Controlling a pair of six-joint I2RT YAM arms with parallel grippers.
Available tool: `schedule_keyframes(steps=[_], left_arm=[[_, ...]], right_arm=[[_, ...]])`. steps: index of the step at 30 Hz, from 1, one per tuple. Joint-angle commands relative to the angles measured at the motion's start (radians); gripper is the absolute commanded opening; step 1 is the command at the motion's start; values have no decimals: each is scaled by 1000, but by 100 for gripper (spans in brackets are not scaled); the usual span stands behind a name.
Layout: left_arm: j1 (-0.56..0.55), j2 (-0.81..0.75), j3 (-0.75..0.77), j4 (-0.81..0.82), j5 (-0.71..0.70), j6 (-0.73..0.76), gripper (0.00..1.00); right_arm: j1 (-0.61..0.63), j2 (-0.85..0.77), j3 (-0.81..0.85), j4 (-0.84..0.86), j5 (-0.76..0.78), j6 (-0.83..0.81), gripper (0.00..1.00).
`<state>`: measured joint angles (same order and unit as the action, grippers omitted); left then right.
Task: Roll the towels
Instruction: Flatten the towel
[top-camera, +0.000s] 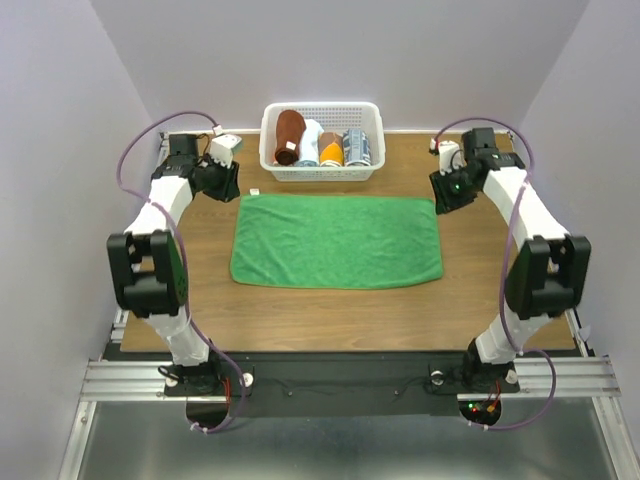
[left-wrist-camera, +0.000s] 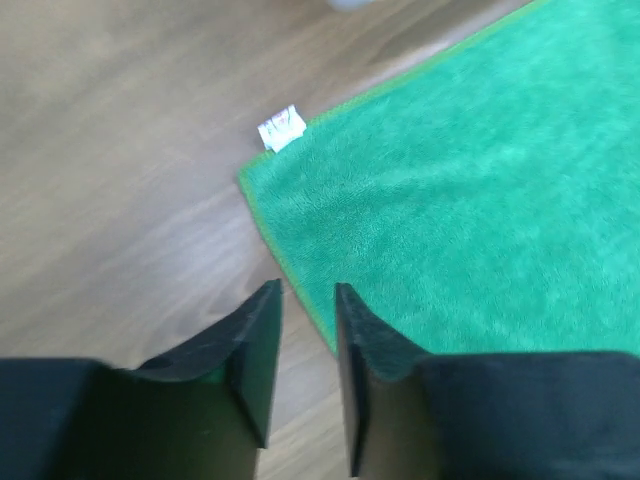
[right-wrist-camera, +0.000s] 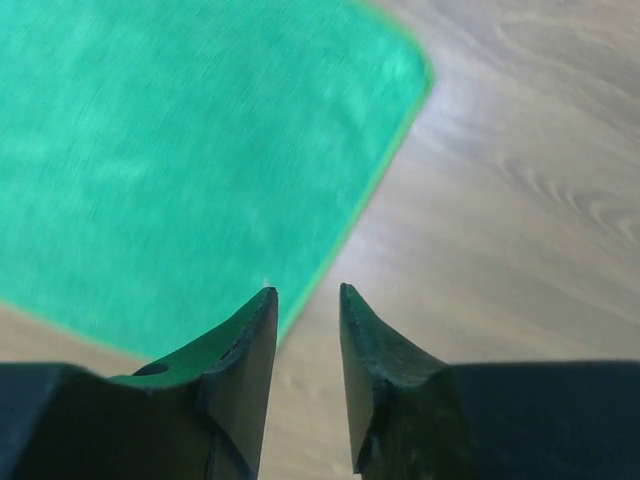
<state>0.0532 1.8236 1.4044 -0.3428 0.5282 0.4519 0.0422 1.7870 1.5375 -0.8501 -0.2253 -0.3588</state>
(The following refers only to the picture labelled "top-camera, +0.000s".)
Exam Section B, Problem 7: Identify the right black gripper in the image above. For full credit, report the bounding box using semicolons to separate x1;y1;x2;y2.
428;165;479;216

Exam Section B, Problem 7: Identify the green towel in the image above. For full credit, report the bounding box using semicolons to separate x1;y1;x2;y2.
230;194;444;290

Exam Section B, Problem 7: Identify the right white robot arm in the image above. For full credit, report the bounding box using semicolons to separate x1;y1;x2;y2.
429;127;591;390

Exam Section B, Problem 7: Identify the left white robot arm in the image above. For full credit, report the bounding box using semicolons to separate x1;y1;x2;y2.
106;134;242;396

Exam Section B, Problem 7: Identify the white blue rolled towel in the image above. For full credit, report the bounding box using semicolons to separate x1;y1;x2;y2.
294;119;324;167

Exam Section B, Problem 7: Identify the grey patterned rolled towel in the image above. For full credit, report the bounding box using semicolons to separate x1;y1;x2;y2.
342;128;372;167

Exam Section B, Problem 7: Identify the brown orange rolled towel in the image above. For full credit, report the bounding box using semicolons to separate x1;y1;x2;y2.
318;132;344;167

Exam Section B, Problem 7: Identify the white plastic basket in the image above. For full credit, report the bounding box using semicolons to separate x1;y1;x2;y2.
259;101;386;182

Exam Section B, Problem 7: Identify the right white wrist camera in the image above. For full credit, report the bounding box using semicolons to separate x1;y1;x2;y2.
430;139;465;176

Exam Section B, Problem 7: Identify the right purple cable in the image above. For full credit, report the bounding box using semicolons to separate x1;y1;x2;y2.
429;117;559;432

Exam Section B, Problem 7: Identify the purple cable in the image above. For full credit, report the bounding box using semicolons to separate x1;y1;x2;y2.
429;117;559;432
116;110;249;435

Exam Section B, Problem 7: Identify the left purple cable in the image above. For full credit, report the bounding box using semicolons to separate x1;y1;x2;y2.
116;110;249;435

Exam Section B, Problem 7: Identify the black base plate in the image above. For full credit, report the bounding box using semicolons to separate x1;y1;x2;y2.
102;350;521;420

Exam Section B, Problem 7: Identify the aluminium frame rail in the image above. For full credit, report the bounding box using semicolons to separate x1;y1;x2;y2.
58;129;189;480

